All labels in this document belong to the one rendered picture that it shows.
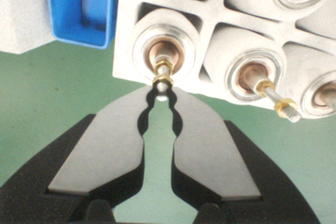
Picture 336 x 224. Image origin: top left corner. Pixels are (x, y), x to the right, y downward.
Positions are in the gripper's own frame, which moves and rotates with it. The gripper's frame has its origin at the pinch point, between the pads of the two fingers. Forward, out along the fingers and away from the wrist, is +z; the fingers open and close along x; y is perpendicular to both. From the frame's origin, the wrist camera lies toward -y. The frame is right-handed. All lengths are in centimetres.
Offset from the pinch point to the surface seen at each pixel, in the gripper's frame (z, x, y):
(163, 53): 7.5, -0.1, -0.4
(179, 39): 9.5, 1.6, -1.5
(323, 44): 17.0, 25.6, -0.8
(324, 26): 14.1, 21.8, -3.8
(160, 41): 9.7, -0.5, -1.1
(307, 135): 35, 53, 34
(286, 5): 9.6, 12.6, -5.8
